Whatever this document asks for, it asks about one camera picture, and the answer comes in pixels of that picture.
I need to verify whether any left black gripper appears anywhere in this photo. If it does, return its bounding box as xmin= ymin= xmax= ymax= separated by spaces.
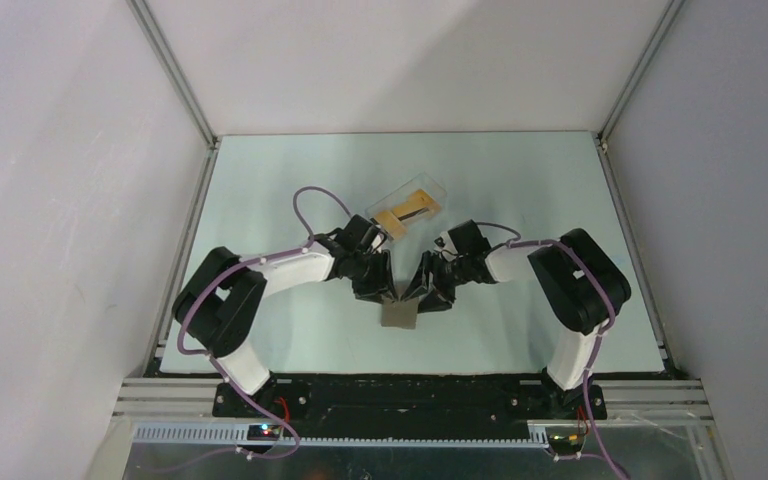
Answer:
xmin=348 ymin=248 xmax=398 ymax=304

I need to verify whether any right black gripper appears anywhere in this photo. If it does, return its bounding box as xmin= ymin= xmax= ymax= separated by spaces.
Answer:
xmin=401 ymin=252 xmax=472 ymax=316

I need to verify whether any grey card holder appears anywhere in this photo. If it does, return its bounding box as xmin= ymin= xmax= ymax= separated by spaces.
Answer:
xmin=380 ymin=299 xmax=419 ymax=330

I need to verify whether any clear plastic card box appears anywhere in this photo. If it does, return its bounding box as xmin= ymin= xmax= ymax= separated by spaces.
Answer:
xmin=365 ymin=173 xmax=447 ymax=243

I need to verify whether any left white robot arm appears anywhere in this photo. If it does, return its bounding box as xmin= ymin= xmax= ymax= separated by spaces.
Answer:
xmin=172 ymin=215 xmax=397 ymax=417

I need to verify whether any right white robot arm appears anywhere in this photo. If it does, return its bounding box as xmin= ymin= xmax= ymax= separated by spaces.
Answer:
xmin=400 ymin=220 xmax=632 ymax=418

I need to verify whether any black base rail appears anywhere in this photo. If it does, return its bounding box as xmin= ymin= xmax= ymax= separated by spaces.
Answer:
xmin=251 ymin=372 xmax=607 ymax=439

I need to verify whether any grey cable duct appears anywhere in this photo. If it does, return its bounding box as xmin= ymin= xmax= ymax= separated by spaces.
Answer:
xmin=133 ymin=422 xmax=549 ymax=449

